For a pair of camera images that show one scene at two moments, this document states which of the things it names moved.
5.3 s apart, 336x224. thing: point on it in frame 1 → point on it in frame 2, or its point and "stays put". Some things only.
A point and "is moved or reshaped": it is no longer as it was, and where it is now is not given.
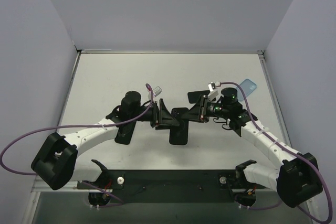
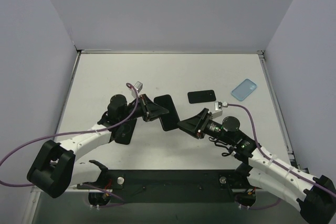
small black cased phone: x=179 y=135 is moved or reshaped
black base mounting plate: x=171 y=186 stays put
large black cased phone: x=124 y=133 stays put
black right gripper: x=203 y=109 → x=202 y=123
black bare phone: x=194 y=96 stays put
